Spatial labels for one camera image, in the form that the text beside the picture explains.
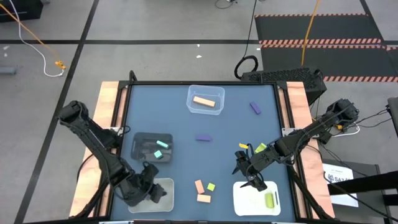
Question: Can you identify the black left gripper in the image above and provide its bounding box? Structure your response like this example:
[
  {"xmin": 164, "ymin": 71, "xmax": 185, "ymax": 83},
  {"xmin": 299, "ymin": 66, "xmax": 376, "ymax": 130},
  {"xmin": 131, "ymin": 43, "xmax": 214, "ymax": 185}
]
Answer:
[{"xmin": 136, "ymin": 161, "xmax": 168, "ymax": 204}]

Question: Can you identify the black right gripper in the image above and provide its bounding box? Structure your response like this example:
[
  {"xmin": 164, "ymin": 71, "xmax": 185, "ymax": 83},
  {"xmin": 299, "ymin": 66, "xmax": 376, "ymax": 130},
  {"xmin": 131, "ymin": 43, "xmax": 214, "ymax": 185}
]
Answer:
[{"xmin": 231, "ymin": 148, "xmax": 277, "ymax": 192}]

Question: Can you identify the white shallow plastic bin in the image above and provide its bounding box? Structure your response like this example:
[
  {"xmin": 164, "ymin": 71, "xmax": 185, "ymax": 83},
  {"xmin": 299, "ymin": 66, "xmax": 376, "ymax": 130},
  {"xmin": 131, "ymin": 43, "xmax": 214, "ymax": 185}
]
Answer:
[{"xmin": 233, "ymin": 180, "xmax": 282, "ymax": 217}]

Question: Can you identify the dark grey translucent bin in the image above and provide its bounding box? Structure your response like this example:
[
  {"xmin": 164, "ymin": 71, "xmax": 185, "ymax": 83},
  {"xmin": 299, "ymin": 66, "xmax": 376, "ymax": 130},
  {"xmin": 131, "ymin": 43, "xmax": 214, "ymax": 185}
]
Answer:
[{"xmin": 130, "ymin": 131, "xmax": 174, "ymax": 164}]

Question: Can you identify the wooden table side board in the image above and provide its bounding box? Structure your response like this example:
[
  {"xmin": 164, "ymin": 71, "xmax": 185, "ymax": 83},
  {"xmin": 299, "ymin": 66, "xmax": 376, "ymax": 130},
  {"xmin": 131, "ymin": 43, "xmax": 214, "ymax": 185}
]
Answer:
[
  {"xmin": 68, "ymin": 80, "xmax": 121, "ymax": 218},
  {"xmin": 285, "ymin": 81, "xmax": 336, "ymax": 219}
]

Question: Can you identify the clear plastic bin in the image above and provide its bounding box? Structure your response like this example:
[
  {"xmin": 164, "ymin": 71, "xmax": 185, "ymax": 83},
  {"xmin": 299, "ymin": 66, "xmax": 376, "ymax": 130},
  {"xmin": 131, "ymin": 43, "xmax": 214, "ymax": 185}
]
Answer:
[{"xmin": 185, "ymin": 84, "xmax": 226, "ymax": 116}]

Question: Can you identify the white paper sign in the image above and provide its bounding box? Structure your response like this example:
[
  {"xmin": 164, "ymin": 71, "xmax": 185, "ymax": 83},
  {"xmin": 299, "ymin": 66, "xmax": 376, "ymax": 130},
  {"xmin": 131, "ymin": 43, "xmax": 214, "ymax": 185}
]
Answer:
[{"xmin": 322, "ymin": 162, "xmax": 359, "ymax": 208}]

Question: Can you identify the black perforated computer case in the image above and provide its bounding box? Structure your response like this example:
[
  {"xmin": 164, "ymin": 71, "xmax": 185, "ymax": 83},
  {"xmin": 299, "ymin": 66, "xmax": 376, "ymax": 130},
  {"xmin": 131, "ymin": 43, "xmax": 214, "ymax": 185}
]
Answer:
[{"xmin": 241, "ymin": 67, "xmax": 328, "ymax": 98}]

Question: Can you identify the black side desk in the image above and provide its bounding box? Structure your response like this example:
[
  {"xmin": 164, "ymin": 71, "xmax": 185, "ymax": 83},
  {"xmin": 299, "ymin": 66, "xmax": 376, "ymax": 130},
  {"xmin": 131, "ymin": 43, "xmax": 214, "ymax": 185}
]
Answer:
[{"xmin": 322, "ymin": 158, "xmax": 398, "ymax": 224}]

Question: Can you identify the black hazard striped floor mat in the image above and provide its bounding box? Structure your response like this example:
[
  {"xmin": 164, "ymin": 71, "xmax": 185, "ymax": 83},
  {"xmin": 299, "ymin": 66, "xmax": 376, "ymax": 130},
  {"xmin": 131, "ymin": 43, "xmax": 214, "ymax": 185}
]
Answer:
[{"xmin": 254, "ymin": 13, "xmax": 398, "ymax": 83}]

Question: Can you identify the black floor box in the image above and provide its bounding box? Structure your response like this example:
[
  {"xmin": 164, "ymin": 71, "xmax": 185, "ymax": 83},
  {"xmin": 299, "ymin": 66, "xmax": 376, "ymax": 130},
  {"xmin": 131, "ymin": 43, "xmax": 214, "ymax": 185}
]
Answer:
[{"xmin": 0, "ymin": 0, "xmax": 44, "ymax": 23}]

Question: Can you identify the white plastic bin with handle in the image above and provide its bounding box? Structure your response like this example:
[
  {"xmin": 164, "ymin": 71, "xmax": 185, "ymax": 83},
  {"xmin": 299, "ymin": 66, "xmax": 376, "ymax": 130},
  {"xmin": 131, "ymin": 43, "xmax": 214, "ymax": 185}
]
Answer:
[{"xmin": 127, "ymin": 177, "xmax": 175, "ymax": 214}]

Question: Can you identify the black table frame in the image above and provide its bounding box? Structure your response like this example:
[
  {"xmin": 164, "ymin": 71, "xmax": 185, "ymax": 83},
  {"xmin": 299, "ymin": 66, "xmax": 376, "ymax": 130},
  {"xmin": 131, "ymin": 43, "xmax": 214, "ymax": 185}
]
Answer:
[{"xmin": 110, "ymin": 70, "xmax": 304, "ymax": 224}]

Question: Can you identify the black cable bundle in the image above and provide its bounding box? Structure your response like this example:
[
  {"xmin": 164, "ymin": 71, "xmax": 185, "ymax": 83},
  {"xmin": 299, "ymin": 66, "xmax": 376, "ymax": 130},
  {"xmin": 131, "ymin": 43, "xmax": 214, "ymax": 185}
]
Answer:
[{"xmin": 354, "ymin": 107, "xmax": 389, "ymax": 129}]

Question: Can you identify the black hanging cable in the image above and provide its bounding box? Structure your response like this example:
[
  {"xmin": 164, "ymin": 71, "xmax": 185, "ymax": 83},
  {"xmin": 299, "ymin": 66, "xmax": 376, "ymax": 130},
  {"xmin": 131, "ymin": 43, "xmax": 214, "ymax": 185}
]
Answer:
[{"xmin": 233, "ymin": 0, "xmax": 259, "ymax": 80}]

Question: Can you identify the yellow hanging cable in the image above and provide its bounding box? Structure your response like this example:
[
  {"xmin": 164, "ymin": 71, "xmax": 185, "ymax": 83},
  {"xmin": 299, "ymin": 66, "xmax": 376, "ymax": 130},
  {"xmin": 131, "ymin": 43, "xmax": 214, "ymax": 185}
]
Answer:
[{"xmin": 300, "ymin": 0, "xmax": 321, "ymax": 68}]

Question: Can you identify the orange floor cable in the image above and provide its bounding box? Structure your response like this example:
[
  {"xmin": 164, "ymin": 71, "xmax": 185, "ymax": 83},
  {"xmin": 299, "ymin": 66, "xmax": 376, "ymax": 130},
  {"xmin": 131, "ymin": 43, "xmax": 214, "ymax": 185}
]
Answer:
[{"xmin": 0, "ymin": 2, "xmax": 67, "ymax": 70}]

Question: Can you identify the black floor cable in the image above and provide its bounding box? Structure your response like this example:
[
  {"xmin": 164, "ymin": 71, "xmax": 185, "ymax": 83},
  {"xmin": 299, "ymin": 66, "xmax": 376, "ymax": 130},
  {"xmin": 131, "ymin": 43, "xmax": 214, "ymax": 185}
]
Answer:
[{"xmin": 214, "ymin": 0, "xmax": 239, "ymax": 9}]

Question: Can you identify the white floor cable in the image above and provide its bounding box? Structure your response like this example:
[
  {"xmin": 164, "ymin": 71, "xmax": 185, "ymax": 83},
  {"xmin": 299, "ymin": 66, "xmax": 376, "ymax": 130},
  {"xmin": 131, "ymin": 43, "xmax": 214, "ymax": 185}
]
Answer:
[{"xmin": 8, "ymin": 0, "xmax": 65, "ymax": 78}]

